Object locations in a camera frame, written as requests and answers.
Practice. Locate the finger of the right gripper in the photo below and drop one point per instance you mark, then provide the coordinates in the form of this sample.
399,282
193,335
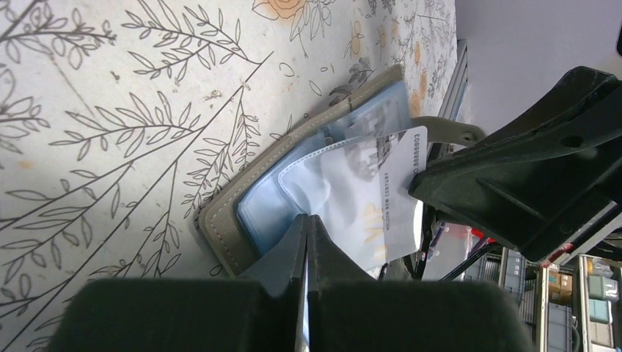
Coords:
548,184

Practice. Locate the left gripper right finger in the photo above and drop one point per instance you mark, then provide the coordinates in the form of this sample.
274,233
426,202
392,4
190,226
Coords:
351,311

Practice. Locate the floral table mat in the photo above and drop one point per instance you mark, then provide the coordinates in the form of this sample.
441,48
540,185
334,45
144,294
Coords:
121,119

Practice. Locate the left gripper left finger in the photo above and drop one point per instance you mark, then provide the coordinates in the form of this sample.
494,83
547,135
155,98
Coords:
261,310

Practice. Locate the white VIP card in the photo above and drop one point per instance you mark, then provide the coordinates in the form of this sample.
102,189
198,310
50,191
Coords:
368,212

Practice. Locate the grey leather card holder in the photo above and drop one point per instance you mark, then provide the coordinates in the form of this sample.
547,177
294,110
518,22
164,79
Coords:
251,214

